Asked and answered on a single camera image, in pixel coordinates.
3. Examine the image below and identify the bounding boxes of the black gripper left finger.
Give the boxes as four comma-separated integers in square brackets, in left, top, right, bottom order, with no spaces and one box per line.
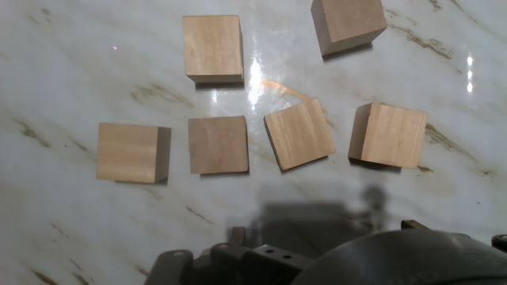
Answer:
[144,226,314,285]

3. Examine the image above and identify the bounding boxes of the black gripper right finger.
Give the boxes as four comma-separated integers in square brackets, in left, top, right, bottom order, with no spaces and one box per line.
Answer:
[490,233,507,253]

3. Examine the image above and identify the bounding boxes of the light wooden cube block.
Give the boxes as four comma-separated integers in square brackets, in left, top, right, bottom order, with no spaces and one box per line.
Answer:
[188,115,250,176]
[310,0,388,56]
[96,122,172,184]
[348,102,429,170]
[181,14,245,85]
[263,98,337,172]

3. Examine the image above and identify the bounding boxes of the white marble pattern board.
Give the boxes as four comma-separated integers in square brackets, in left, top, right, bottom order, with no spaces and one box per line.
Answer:
[0,0,507,285]

